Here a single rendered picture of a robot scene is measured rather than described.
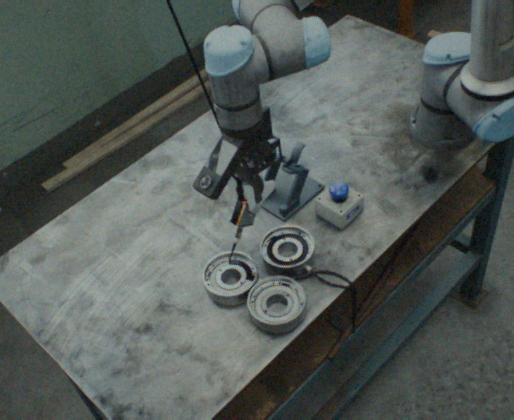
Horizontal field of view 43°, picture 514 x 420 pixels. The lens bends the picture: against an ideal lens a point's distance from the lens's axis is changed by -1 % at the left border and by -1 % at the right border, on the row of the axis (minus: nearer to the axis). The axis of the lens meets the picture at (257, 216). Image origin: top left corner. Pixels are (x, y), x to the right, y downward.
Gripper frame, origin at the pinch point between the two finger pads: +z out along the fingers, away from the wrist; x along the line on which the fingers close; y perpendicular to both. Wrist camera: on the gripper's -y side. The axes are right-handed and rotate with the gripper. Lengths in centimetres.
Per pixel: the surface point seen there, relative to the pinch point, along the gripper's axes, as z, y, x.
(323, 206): 9.1, 15.1, -5.3
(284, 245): 11.0, 3.8, -4.8
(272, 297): 10.7, -6.8, -11.6
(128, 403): 12.7, -37.6, -6.5
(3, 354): 93, -45, 87
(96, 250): 12.8, -20.7, 25.7
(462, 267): 69, 62, -15
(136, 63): 73, 73, 154
